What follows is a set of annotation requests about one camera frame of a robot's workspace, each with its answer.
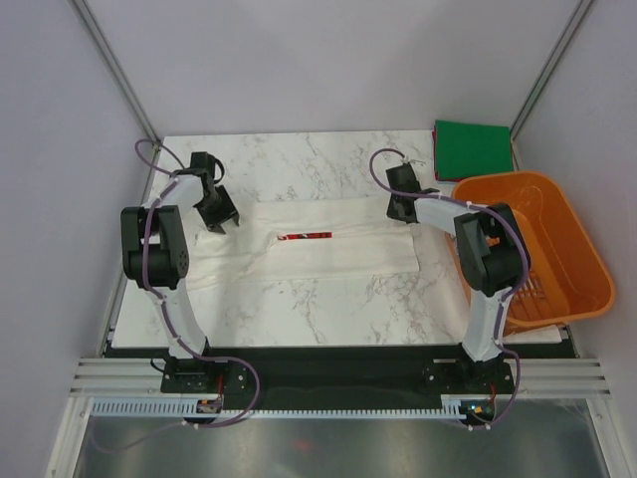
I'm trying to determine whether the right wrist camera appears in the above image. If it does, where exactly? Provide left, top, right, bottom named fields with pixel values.
left=385, top=162, right=422, bottom=193

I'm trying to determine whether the white slotted cable duct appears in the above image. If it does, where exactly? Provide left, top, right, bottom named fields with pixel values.
left=91, top=395, right=495, bottom=420

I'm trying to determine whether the white coca-cola t-shirt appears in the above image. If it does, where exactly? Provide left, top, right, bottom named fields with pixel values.
left=183, top=196, right=419, bottom=291

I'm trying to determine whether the orange plastic basket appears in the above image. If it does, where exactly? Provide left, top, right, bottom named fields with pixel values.
left=452, top=171, right=615, bottom=336

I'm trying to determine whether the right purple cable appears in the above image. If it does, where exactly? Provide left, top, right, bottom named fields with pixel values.
left=368, top=148, right=530, bottom=432

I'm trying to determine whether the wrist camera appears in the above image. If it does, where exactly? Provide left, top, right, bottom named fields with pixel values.
left=190, top=151, right=225, bottom=183
left=385, top=162, right=422, bottom=193

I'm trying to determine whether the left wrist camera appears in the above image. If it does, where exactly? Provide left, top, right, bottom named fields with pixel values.
left=190, top=151, right=225, bottom=183

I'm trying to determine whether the purple cable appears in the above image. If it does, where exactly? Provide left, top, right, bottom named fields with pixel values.
left=134, top=138, right=263, bottom=454
left=368, top=148, right=530, bottom=432

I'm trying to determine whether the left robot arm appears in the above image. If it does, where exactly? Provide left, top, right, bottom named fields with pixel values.
left=119, top=168, right=240, bottom=391

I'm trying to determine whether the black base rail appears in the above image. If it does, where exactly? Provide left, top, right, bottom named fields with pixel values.
left=158, top=343, right=519, bottom=414

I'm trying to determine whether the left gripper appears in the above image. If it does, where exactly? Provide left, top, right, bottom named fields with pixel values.
left=194, top=186, right=240, bottom=235

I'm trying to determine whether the folded green t-shirt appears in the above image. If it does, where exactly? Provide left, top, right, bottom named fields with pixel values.
left=434, top=119, right=514, bottom=182

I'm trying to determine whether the folded red t-shirt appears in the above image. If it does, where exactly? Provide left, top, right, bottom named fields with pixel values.
left=432, top=126, right=439, bottom=180

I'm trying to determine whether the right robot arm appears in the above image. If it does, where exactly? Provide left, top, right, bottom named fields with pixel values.
left=387, top=190, right=531, bottom=392

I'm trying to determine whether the left aluminium frame post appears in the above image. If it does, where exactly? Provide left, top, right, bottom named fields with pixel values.
left=69, top=0, right=163, bottom=150

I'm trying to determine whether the right aluminium frame post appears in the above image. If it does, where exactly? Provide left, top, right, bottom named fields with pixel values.
left=510, top=0, right=596, bottom=142

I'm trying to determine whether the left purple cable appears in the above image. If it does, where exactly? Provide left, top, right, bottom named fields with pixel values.
left=134, top=138, right=263, bottom=454

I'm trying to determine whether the aluminium frame post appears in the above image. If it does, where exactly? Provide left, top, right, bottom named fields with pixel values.
left=510, top=0, right=596, bottom=142
left=69, top=0, right=163, bottom=150

